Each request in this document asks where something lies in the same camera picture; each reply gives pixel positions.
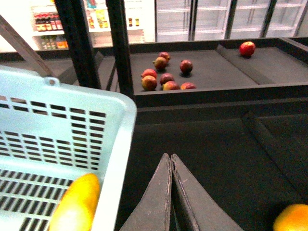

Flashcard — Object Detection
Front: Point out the dark red mango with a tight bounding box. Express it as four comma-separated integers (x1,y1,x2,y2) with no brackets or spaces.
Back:
180,60,193,74
159,73,174,86

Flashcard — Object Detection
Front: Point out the dark basket handle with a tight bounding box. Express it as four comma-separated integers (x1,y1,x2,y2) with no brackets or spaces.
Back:
0,16,56,77

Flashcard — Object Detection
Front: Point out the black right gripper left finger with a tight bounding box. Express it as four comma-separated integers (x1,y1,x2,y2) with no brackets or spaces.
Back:
121,153,172,231

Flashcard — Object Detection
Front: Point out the green red mango back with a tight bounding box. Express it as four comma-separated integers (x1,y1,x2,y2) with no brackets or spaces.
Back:
153,57,167,71

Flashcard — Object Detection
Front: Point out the glass door display fridge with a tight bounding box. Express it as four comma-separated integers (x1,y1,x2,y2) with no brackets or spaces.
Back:
154,0,308,42

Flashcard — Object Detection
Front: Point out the red mango front right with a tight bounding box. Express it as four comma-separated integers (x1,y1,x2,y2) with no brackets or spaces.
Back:
180,82,197,90

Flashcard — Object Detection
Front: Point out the black shelf post left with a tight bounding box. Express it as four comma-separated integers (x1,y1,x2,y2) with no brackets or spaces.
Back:
55,0,101,89

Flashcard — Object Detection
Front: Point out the black shelf post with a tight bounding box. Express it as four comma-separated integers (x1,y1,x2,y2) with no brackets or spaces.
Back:
106,0,134,98
55,0,101,89

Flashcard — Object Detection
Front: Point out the red green mango front left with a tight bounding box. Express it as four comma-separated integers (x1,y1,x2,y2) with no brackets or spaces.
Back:
141,76,157,91

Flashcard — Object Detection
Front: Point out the orange fruit bottom corner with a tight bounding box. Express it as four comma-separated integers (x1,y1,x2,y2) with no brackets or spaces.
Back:
273,204,308,231

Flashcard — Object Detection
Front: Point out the light blue plastic basket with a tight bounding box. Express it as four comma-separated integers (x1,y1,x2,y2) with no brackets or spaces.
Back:
0,66,137,231

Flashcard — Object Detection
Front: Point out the bright red apple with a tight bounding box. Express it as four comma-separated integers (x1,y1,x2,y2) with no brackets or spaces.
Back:
239,41,256,57

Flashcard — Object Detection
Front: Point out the black front left tray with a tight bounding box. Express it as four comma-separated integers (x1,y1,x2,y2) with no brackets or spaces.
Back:
115,96,308,231

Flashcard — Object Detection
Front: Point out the black tray divider left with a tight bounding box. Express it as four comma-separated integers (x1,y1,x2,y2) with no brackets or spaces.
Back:
216,44,275,85

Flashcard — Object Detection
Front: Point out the dark red mango right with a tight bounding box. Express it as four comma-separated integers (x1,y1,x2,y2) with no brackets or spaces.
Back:
180,60,193,74

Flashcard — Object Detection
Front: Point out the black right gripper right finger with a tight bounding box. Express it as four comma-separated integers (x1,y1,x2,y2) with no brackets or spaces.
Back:
171,154,242,231

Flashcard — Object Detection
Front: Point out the red yellow mango front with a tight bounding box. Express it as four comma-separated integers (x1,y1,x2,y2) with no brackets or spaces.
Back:
162,81,180,90

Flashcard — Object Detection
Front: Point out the white grocery shelf with bottles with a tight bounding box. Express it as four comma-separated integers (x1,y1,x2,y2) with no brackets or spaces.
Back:
29,0,155,50

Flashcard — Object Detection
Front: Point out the dark red mango middle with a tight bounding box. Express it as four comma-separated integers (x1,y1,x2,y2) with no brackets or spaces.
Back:
159,73,174,86

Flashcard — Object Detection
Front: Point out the black shelf post right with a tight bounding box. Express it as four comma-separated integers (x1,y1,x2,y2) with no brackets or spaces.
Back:
106,0,134,98

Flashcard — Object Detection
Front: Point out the red mango far back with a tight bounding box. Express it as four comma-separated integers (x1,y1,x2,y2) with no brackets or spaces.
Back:
158,51,170,62

